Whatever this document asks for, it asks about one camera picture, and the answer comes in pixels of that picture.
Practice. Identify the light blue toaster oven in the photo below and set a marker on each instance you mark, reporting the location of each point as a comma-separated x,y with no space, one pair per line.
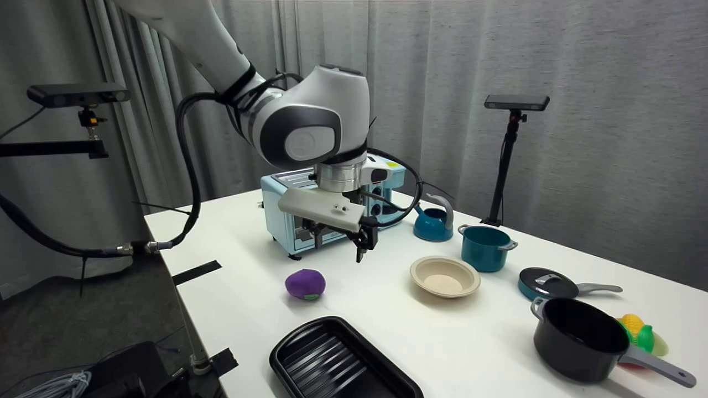
300,235

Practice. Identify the teal kettle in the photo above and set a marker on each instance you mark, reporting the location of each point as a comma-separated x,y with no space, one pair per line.
437,223

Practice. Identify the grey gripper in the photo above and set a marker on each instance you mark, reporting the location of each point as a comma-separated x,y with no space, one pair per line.
332,210

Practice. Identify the yellow green toy vegetable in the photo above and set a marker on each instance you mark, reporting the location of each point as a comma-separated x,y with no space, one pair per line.
643,334

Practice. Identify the teal pot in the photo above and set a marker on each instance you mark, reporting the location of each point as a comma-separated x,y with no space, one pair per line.
485,248

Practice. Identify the black grill tray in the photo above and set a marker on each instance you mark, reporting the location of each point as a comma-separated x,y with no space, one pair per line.
330,360

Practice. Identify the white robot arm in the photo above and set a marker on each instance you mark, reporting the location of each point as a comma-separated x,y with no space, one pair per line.
322,120

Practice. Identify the camera on black stand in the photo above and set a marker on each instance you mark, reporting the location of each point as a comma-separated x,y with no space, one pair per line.
519,108

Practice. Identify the black saucepan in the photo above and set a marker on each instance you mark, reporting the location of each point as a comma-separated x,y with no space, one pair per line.
584,343

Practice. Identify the beige plate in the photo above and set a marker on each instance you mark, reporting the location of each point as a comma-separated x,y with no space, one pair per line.
443,278

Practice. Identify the teal pot lid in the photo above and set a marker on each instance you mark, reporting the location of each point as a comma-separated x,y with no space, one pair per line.
550,285

